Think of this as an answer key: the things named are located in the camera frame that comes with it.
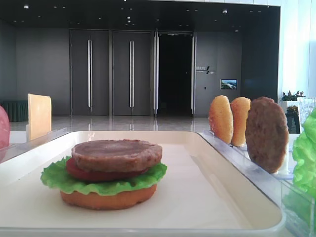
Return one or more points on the left standing bun half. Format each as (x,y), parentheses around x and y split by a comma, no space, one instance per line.
(221,118)

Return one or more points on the potted red flowers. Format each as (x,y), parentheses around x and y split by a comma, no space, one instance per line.
(289,101)

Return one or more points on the cream rectangular tray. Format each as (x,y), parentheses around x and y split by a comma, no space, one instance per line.
(201,195)

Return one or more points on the brown meat patty on stack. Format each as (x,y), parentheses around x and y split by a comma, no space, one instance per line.
(116,155)

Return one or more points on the brown standing meat patty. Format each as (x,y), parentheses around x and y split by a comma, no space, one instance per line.
(266,134)

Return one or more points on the clear holder rail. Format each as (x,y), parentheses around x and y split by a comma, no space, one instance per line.
(18,149)
(275,186)

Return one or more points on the standing bun half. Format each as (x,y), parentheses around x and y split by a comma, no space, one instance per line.
(240,107)
(221,118)

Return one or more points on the clear right holder rail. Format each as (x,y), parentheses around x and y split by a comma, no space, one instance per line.
(275,186)

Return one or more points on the green draped table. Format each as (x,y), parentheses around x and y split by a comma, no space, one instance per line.
(17,110)

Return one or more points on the green standing lettuce leaf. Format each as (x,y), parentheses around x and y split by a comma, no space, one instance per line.
(303,191)

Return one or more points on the clear drinking glass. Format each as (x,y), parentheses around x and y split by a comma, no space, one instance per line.
(305,106)

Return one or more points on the green lettuce leaf on stack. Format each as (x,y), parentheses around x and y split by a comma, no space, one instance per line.
(55,176)

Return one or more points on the red tomato slice standing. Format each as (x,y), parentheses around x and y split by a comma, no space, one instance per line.
(4,128)

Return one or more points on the clear left holder rail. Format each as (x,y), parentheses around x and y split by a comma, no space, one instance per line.
(18,149)

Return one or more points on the bottom bun slice on tray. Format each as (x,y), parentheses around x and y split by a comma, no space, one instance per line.
(119,201)

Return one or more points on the wall display screen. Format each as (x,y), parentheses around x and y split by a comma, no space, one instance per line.
(228,84)

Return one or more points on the right standing bun half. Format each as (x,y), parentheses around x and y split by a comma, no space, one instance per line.
(240,107)

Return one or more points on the red tomato slice on stack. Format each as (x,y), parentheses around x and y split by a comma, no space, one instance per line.
(98,176)

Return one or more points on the left orange cheese slice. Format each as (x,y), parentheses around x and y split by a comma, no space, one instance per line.
(40,113)

